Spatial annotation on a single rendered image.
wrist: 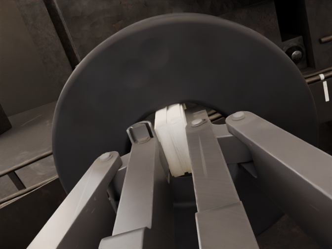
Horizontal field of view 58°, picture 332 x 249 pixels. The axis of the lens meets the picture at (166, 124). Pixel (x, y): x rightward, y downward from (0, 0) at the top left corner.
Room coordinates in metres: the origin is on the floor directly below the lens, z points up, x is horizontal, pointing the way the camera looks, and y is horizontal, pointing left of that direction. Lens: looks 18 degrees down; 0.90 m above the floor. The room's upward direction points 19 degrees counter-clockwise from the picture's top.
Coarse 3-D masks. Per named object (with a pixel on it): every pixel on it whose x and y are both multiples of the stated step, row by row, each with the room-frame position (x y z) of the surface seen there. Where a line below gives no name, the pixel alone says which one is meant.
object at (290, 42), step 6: (282, 36) 0.74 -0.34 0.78; (288, 36) 0.71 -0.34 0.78; (294, 36) 0.68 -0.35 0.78; (300, 36) 0.67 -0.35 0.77; (282, 42) 0.67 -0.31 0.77; (288, 42) 0.67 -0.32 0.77; (294, 42) 0.66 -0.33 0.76; (300, 42) 0.67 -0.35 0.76; (306, 54) 0.66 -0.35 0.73; (306, 60) 0.67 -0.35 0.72; (300, 66) 0.67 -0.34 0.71; (306, 66) 0.67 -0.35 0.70
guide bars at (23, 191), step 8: (320, 40) 0.62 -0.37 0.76; (328, 40) 0.61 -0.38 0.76; (312, 72) 0.60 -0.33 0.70; (320, 72) 0.60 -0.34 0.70; (208, 112) 0.63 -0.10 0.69; (216, 112) 0.63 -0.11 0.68; (48, 152) 0.70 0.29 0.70; (32, 160) 0.70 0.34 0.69; (8, 168) 0.72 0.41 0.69; (16, 168) 0.71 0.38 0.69; (0, 176) 0.72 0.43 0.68; (16, 176) 0.71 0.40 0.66; (56, 176) 0.68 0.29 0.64; (16, 184) 0.71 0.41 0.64; (40, 184) 0.68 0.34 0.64; (24, 192) 0.69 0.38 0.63; (0, 200) 0.70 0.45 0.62; (8, 200) 0.69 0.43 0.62
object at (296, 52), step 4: (288, 48) 0.67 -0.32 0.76; (292, 48) 0.66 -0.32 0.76; (296, 48) 0.65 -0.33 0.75; (300, 48) 0.66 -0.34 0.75; (288, 52) 0.66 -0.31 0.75; (292, 52) 0.65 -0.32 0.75; (296, 52) 0.65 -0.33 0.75; (300, 52) 0.65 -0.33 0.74; (292, 56) 0.65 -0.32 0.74; (296, 56) 0.65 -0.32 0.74; (300, 56) 0.65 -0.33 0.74; (292, 60) 0.65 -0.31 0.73; (296, 60) 0.65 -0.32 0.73; (300, 60) 0.65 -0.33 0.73
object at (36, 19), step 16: (16, 0) 3.25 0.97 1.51; (32, 0) 3.24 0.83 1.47; (48, 0) 3.53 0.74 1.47; (32, 16) 3.24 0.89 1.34; (48, 16) 3.23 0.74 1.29; (32, 32) 3.25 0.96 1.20; (48, 32) 3.23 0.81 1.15; (64, 32) 3.53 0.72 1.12; (48, 48) 3.24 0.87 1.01; (64, 48) 3.53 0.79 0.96; (48, 64) 3.25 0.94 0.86; (64, 64) 3.23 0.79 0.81; (64, 80) 3.24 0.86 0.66
